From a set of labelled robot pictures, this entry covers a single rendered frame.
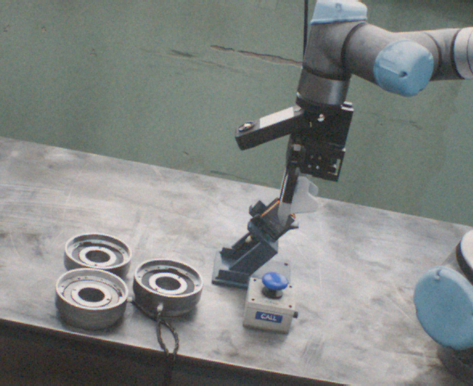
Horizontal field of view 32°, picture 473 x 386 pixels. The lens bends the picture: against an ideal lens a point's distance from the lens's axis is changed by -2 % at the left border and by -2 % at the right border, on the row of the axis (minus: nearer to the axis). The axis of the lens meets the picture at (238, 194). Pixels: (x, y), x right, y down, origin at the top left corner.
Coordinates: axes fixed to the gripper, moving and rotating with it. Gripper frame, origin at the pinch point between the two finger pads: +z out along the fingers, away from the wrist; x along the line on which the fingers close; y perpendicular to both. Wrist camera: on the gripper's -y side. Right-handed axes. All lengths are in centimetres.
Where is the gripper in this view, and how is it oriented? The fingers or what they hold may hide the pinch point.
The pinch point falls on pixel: (280, 212)
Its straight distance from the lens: 134.0
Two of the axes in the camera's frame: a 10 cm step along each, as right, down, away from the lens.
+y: 9.8, 1.8, 0.3
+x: 0.5, -4.3, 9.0
